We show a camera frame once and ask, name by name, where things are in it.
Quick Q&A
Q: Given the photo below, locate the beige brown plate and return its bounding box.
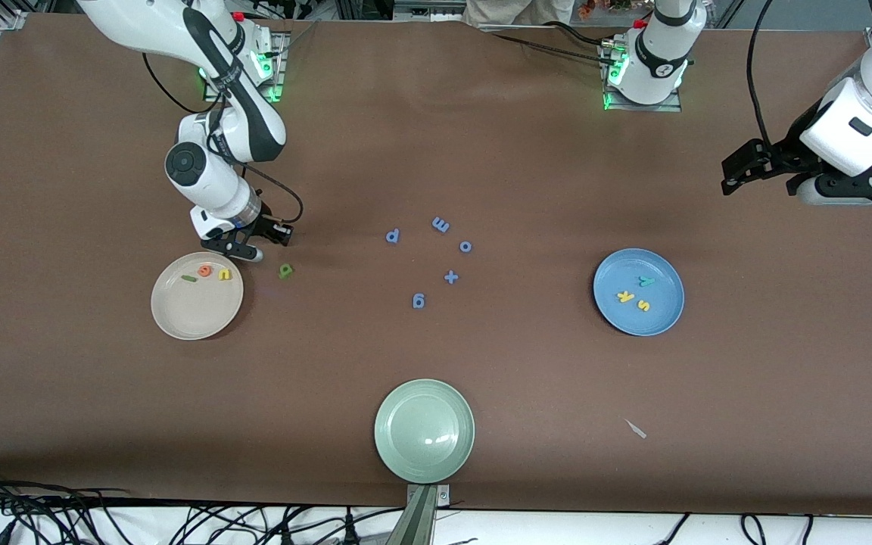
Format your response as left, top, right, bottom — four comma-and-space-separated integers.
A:
151, 251, 244, 341

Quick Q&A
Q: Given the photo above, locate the blue plate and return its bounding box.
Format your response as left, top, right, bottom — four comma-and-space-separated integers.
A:
593, 248, 685, 337

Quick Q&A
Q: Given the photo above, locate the orange background object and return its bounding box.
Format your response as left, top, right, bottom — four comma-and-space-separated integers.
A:
578, 0, 634, 17

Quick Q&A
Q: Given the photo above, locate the pale green plate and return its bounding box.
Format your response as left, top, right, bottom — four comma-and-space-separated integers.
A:
374, 378, 476, 484

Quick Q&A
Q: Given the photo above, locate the person in beige clothing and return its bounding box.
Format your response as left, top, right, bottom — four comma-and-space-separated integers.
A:
462, 0, 577, 27

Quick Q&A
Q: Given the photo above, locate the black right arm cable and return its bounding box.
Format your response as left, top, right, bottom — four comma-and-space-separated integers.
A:
141, 51, 305, 225

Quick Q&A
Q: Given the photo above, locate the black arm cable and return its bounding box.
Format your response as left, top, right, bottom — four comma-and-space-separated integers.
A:
141, 51, 305, 225
748, 0, 781, 145

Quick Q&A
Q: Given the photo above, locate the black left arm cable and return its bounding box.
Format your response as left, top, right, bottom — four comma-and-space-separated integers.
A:
748, 0, 781, 145

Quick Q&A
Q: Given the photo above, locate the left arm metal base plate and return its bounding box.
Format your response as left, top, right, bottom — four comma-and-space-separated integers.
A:
601, 42, 683, 113

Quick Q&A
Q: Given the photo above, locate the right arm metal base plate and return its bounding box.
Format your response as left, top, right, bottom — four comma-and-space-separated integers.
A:
204, 30, 289, 103

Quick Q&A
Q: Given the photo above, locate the black cable on table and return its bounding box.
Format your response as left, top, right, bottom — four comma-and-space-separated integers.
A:
481, 30, 620, 66

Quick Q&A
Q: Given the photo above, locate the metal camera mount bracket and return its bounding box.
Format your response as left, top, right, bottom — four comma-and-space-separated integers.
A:
385, 484, 452, 545

